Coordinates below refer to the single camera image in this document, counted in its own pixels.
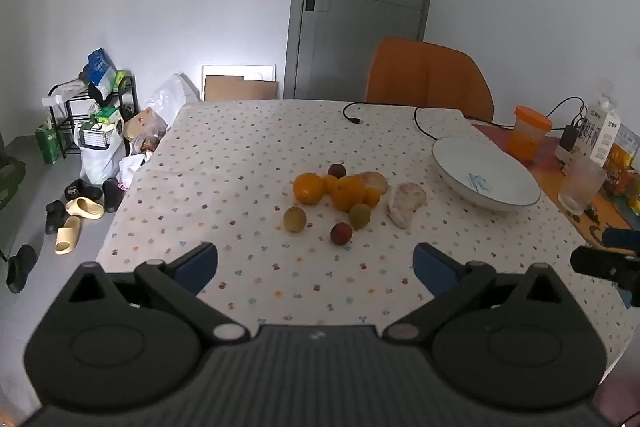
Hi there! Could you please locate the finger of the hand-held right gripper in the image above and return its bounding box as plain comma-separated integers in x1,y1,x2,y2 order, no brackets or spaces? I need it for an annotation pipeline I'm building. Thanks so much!
602,228,640,254
570,245,640,308

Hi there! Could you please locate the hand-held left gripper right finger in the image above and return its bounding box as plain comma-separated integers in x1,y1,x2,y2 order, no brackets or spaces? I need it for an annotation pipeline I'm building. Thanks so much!
383,242,582,346

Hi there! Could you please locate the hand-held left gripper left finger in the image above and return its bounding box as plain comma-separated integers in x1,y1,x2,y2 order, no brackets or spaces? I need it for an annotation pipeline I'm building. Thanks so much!
54,242,251,347

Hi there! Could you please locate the green plum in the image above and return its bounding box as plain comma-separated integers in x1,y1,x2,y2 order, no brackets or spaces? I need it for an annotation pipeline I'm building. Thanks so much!
283,207,307,233
348,203,371,229

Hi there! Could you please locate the beige bread roll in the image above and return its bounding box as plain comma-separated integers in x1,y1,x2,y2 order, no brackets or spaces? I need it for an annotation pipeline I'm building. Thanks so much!
356,171,389,195

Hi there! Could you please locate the large orange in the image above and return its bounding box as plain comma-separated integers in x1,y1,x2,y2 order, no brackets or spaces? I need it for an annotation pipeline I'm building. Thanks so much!
292,173,324,206
331,176,368,212

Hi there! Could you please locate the white blue-rimmed plate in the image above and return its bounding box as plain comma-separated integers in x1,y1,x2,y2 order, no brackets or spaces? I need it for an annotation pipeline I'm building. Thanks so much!
431,137,542,212

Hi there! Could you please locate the clear drinking glass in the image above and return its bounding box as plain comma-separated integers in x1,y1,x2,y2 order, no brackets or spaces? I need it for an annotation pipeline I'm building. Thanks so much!
557,152,607,215

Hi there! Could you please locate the colourful snack packet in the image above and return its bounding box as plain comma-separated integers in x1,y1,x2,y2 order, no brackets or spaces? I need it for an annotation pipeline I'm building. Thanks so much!
602,122,640,198

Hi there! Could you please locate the red printed table mat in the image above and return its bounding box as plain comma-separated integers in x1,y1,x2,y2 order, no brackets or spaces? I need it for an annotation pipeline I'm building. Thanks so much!
472,122,640,250

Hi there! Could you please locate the white milk carton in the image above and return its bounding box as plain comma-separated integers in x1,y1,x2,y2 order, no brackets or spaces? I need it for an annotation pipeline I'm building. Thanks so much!
582,96,622,168

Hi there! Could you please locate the black power adapter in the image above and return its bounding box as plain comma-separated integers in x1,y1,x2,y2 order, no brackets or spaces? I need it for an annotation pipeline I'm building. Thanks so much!
556,124,581,152

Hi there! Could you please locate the beige slipper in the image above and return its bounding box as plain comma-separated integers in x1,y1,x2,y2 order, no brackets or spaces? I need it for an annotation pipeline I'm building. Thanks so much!
65,198,106,219
54,216,82,255

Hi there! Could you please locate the orange lidded plastic container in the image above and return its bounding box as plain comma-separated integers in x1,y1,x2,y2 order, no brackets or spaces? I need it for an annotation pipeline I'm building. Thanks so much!
506,105,553,162

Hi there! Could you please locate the white plastic bag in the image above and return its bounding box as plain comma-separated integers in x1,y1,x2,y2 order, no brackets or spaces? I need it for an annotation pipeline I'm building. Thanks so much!
75,117,126,185

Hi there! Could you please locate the black shoe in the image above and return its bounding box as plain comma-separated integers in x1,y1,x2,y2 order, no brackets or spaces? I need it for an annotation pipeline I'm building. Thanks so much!
6,244,37,294
45,200,67,235

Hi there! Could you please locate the clear plastic bag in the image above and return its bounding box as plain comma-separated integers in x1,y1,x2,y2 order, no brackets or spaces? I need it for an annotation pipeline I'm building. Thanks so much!
145,73,201,132

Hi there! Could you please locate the brown cardboard sheet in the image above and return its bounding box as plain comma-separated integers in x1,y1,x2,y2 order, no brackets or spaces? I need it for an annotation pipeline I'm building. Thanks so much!
205,76,279,102

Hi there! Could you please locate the orange chair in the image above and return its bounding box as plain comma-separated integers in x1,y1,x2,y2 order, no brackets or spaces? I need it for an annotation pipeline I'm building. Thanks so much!
365,38,495,122

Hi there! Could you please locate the black metal shoe rack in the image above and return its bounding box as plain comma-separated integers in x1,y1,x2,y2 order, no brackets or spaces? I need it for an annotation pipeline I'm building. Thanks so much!
48,74,139,160

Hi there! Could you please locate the white framed board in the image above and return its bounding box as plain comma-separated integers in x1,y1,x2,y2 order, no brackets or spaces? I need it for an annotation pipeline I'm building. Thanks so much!
201,64,277,100

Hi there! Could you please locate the dark green bag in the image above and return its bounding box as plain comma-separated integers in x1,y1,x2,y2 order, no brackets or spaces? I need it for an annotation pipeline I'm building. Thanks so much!
0,132,27,212

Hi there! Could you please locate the blue packet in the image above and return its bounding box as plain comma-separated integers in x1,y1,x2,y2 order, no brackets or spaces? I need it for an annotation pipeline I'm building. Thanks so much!
84,48,118,90

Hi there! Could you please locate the grey entrance door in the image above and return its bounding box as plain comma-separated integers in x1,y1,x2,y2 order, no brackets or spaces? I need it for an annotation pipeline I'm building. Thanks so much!
284,0,443,100

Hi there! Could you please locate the black looped cable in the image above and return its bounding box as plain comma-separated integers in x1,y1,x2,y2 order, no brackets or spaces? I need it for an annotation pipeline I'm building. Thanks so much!
414,106,496,142

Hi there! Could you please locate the black adapter cable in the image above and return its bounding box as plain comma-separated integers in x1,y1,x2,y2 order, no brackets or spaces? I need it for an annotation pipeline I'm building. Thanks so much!
545,96,588,128

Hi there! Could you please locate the black cable with plug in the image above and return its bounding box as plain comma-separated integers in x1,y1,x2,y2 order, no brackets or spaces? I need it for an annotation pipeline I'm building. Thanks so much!
343,102,418,126

